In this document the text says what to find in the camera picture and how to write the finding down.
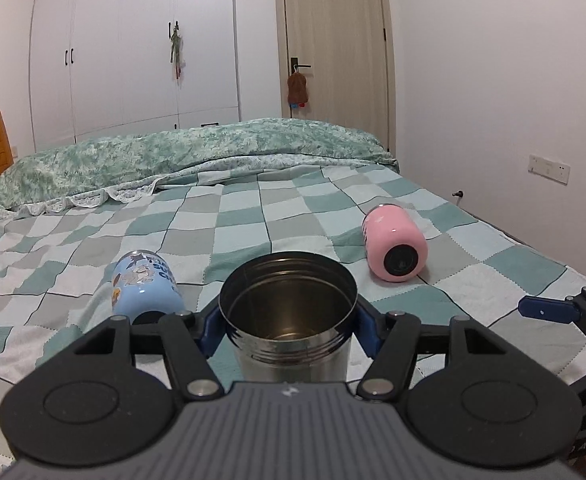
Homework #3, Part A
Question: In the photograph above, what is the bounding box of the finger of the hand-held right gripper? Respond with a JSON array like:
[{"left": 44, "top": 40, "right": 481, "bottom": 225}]
[{"left": 518, "top": 295, "right": 582, "bottom": 324}]

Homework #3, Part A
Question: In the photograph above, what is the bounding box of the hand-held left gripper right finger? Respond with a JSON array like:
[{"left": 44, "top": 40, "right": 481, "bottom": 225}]
[{"left": 356, "top": 296, "right": 511, "bottom": 403}]

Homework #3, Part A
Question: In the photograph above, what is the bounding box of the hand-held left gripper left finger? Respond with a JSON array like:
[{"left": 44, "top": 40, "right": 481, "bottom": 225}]
[{"left": 70, "top": 302, "right": 230, "bottom": 402}]

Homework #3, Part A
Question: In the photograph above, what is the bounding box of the stainless steel cup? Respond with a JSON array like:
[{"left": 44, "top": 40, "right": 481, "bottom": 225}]
[{"left": 219, "top": 253, "right": 360, "bottom": 384}]

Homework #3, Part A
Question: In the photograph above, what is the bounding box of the light blue cartoon cup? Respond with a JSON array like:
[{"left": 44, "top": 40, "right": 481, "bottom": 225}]
[{"left": 110, "top": 251, "right": 186, "bottom": 327}]

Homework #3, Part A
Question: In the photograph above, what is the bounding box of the pink cup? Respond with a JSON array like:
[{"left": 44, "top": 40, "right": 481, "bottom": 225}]
[{"left": 362, "top": 203, "right": 429, "bottom": 282}]

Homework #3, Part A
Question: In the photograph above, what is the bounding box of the checkered bed sheet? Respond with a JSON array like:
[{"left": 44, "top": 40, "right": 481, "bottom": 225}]
[{"left": 0, "top": 162, "right": 586, "bottom": 480}]

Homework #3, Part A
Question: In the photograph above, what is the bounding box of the green mottled blanket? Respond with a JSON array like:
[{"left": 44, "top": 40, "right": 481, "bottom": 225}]
[{"left": 0, "top": 117, "right": 398, "bottom": 227}]

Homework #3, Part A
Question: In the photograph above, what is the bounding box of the brown plush toy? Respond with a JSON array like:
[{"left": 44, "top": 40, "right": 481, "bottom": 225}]
[{"left": 286, "top": 71, "right": 308, "bottom": 109}]

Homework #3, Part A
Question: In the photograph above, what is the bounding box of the green hanging toy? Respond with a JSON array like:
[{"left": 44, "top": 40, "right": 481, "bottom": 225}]
[{"left": 169, "top": 20, "right": 187, "bottom": 82}]

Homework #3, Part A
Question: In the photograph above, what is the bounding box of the white wardrobe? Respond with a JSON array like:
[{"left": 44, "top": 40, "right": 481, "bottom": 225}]
[{"left": 28, "top": 0, "right": 242, "bottom": 153}]

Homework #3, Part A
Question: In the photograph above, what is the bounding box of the beige door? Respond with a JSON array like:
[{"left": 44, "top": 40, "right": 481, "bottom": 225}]
[{"left": 274, "top": 0, "right": 397, "bottom": 155}]

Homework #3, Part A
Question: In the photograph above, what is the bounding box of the white wall socket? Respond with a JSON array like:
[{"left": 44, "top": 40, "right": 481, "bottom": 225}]
[{"left": 527, "top": 154, "right": 572, "bottom": 181}]

